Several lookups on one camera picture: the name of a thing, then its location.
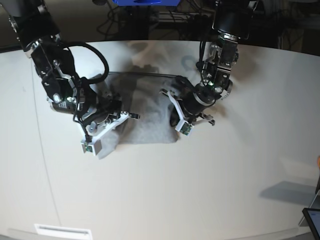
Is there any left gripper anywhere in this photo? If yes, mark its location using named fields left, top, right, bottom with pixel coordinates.
left=160, top=76, right=216, bottom=127

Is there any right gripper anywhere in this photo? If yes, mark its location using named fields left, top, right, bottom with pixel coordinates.
left=79, top=100, right=140, bottom=145

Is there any grey T-shirt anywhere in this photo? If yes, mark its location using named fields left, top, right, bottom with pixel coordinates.
left=93, top=72, right=182, bottom=160

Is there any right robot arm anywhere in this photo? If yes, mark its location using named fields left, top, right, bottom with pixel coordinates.
left=0, top=0, right=140, bottom=146

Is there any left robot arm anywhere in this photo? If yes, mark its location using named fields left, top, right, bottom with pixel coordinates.
left=166, top=0, right=258, bottom=127

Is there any black power strip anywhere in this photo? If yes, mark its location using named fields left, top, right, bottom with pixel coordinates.
left=150, top=11, right=216, bottom=24

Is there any blue box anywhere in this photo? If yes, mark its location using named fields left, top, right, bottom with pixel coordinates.
left=112, top=0, right=180, bottom=7

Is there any white label strip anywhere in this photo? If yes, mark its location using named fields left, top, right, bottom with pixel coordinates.
left=34, top=223, right=93, bottom=240

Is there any black tablet on stand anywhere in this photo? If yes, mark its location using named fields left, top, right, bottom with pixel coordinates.
left=302, top=208, right=320, bottom=240

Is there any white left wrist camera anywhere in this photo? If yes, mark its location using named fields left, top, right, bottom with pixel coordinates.
left=175, top=120, right=194, bottom=136

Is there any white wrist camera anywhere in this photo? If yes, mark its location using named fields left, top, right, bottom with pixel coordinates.
left=80, top=139, right=102, bottom=156
left=175, top=120, right=194, bottom=136

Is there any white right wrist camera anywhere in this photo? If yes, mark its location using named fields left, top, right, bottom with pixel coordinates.
left=80, top=139, right=102, bottom=156

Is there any orange-handled tool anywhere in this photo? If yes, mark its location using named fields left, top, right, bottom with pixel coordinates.
left=317, top=156, right=320, bottom=169

